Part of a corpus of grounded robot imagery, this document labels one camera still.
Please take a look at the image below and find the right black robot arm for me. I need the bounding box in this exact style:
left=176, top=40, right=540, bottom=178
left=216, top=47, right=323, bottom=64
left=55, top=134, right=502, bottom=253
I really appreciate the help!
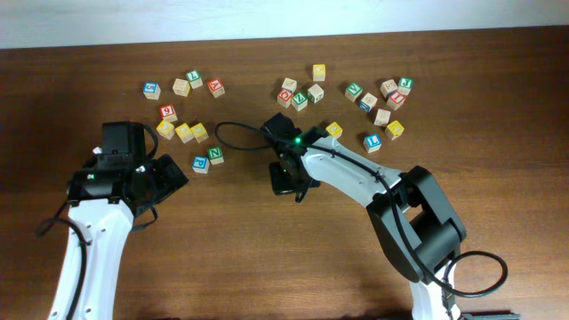
left=260, top=113, right=509, bottom=319

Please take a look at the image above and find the plain butterfly block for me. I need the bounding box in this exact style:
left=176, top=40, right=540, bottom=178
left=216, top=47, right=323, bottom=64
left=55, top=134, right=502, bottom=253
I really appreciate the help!
left=373, top=108, right=391, bottom=127

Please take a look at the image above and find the blue 5 wooden block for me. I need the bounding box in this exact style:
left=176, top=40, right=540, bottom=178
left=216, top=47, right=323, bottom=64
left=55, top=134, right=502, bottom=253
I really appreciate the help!
left=143, top=82, right=161, bottom=100

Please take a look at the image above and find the yellow block near I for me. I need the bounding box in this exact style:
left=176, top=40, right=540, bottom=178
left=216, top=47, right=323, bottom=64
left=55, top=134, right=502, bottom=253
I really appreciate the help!
left=325, top=122, right=343, bottom=139

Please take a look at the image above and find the yellow block left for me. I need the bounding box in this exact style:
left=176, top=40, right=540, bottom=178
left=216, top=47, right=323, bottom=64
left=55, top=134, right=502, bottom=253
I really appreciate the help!
left=156, top=120, right=175, bottom=140

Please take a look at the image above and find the red 7 wooden block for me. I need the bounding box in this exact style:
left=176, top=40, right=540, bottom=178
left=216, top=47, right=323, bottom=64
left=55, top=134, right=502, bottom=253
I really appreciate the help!
left=207, top=78, right=225, bottom=98

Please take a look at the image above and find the blue U side block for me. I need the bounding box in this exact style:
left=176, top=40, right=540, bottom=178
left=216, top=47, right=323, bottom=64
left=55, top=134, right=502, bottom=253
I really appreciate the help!
left=359, top=92, right=378, bottom=113

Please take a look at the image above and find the plain wooden block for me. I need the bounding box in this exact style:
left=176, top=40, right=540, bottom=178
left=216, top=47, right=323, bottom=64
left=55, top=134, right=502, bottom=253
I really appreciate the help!
left=172, top=78, right=191, bottom=97

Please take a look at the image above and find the green V wooden block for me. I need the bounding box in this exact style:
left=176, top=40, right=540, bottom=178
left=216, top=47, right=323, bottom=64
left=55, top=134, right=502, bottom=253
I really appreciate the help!
left=345, top=82, right=363, bottom=102

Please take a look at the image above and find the yellow block far right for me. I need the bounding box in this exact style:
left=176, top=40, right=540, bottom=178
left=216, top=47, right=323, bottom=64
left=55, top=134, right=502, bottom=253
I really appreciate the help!
left=385, top=120, right=405, bottom=140

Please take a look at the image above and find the green Z wooden block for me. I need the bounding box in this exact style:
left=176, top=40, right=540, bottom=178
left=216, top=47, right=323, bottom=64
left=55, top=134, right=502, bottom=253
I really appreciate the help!
left=292, top=92, right=308, bottom=111

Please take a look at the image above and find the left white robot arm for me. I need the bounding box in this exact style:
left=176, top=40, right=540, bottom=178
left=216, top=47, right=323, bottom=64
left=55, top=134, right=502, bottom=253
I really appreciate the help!
left=36, top=121, right=188, bottom=319

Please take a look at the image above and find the blue P wooden block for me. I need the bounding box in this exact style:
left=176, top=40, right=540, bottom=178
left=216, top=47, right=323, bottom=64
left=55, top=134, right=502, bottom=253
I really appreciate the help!
left=192, top=156, right=210, bottom=174

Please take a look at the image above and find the green J side block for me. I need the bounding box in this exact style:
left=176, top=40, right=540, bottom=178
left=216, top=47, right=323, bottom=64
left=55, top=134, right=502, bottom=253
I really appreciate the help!
left=308, top=84, right=325, bottom=104

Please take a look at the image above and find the yellow G wooden block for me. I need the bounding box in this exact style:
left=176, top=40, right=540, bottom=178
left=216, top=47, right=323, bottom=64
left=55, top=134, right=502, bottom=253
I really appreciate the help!
left=175, top=123, right=194, bottom=143

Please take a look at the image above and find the red Q wooden block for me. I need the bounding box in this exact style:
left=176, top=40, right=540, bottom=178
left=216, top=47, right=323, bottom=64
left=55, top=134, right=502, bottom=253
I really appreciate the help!
left=276, top=88, right=293, bottom=108

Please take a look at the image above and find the red 6 wooden block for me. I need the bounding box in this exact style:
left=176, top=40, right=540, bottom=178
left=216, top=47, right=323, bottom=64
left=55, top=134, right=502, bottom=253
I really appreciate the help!
left=159, top=104, right=178, bottom=123

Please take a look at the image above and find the green N wooden block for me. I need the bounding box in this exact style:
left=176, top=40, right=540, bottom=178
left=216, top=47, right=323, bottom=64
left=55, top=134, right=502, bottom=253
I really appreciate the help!
left=207, top=147, right=224, bottom=164

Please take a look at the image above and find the plain block behind Q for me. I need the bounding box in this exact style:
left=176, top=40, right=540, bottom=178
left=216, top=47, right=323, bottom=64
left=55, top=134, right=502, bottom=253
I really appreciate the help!
left=281, top=77, right=298, bottom=92

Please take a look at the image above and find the plain block blue side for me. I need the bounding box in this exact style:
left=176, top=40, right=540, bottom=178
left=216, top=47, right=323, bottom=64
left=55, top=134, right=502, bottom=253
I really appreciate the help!
left=380, top=79, right=398, bottom=99

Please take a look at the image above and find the blue I wooden block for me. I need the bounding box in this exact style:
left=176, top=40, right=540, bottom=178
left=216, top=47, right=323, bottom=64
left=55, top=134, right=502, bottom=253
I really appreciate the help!
left=364, top=133, right=382, bottom=153

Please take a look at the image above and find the green L wooden block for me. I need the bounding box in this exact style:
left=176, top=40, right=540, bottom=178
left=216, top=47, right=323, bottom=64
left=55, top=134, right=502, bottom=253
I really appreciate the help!
left=186, top=69, right=203, bottom=90

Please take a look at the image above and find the yellow far wooden block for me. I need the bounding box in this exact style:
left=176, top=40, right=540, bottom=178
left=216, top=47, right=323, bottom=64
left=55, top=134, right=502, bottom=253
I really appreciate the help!
left=312, top=64, right=326, bottom=82

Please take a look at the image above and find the red I wooden block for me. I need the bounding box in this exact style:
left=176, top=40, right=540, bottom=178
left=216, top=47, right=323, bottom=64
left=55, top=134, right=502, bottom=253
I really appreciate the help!
left=387, top=91, right=406, bottom=110

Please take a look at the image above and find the green J top block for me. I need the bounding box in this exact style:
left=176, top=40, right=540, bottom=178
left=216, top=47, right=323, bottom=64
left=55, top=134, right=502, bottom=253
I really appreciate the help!
left=397, top=76, right=414, bottom=96

